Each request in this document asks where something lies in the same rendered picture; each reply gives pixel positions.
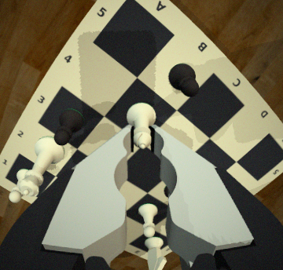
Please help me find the black and cream chessboard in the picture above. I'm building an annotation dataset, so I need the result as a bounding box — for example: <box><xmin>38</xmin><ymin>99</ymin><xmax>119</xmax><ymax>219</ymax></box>
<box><xmin>0</xmin><ymin>0</ymin><xmax>283</xmax><ymax>260</ymax></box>

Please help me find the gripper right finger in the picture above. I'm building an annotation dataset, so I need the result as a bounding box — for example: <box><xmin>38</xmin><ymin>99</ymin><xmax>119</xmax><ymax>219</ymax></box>
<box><xmin>149</xmin><ymin>125</ymin><xmax>283</xmax><ymax>270</ymax></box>

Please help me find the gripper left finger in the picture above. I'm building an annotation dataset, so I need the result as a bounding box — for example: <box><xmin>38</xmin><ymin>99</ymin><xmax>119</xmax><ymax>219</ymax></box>
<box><xmin>0</xmin><ymin>125</ymin><xmax>134</xmax><ymax>270</ymax></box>

